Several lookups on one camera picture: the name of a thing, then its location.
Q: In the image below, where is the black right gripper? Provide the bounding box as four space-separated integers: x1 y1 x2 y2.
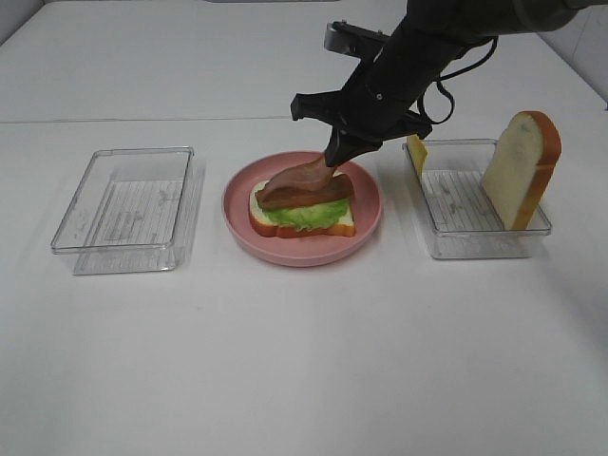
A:
291 51 432 167

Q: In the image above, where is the bacon strip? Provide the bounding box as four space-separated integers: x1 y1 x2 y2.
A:
256 155 335 202
249 173 354 211

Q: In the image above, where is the yellow cheese slice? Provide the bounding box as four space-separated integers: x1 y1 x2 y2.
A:
407 134 428 178

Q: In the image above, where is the bread slice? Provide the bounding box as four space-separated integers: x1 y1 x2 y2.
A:
482 110 561 231
249 197 355 238

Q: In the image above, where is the green lettuce leaf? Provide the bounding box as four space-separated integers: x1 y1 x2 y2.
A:
261 199 351 231

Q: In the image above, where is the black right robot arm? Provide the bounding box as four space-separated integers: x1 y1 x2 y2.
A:
291 0 590 166

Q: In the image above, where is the pink round plate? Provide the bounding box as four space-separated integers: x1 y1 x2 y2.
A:
222 151 383 267

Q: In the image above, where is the right clear plastic tray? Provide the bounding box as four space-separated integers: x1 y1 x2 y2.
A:
403 139 552 260

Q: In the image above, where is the clear plastic tray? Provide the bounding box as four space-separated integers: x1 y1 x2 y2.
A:
403 139 552 260
50 146 205 276

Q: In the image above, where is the left clear plastic tray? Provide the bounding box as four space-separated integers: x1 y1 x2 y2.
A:
50 146 205 276

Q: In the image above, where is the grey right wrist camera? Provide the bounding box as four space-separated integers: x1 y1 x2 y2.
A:
323 21 390 61

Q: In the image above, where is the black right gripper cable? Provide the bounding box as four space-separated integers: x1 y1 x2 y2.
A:
412 35 500 125

